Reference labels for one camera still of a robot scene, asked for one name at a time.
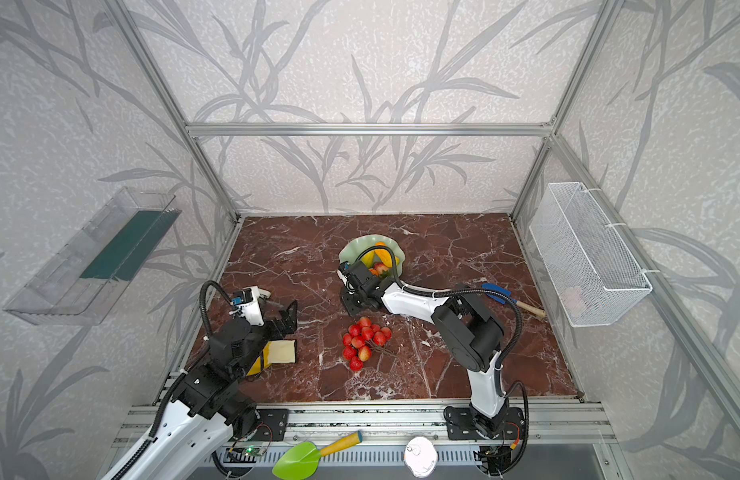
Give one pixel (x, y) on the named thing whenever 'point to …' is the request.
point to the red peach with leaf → (378, 268)
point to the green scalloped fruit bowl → (351, 252)
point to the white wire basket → (594, 271)
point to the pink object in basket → (574, 297)
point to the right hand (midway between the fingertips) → (348, 291)
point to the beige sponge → (281, 351)
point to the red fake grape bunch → (358, 342)
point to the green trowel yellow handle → (302, 460)
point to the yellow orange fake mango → (384, 256)
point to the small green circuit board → (252, 450)
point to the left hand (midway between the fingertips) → (288, 296)
